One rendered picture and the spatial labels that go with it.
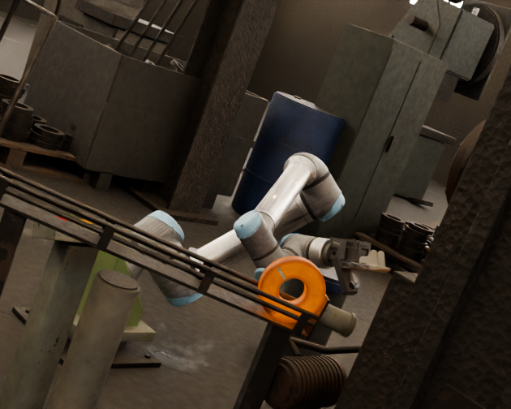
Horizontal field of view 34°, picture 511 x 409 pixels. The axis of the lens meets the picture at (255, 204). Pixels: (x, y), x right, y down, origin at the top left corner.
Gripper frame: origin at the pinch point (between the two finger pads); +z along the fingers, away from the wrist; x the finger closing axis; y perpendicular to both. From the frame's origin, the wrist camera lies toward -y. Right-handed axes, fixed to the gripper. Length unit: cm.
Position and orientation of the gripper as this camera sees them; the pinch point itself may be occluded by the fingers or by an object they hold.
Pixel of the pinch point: (385, 271)
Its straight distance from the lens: 236.8
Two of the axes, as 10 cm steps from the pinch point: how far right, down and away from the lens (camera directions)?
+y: 1.4, -9.9, 0.2
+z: 7.2, 0.9, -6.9
